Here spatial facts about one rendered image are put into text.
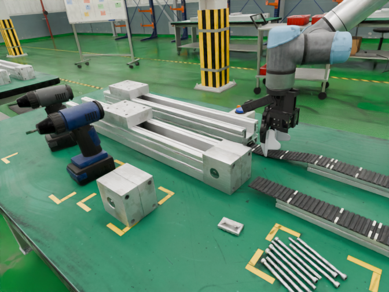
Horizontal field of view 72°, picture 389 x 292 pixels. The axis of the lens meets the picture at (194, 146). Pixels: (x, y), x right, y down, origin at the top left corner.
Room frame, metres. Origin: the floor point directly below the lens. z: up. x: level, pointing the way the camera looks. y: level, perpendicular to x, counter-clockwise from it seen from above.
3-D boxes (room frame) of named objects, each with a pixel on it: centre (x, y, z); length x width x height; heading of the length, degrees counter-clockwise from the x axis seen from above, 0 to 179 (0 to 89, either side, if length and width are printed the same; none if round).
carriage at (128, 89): (1.22, 0.28, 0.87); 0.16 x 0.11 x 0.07; 46
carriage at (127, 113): (0.91, 0.24, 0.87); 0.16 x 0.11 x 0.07; 46
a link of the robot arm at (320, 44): (0.71, -0.35, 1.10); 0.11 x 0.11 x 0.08; 77
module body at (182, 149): (0.91, 0.24, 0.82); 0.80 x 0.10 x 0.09; 46
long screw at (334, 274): (0.34, -0.21, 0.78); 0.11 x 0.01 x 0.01; 28
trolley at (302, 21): (3.67, -1.39, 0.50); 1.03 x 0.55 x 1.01; 61
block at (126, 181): (0.52, 0.16, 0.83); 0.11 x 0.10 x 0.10; 137
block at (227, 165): (0.61, -0.09, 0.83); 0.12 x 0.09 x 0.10; 136
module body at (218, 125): (1.05, 0.10, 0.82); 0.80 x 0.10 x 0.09; 46
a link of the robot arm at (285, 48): (0.71, -0.25, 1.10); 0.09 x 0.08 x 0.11; 77
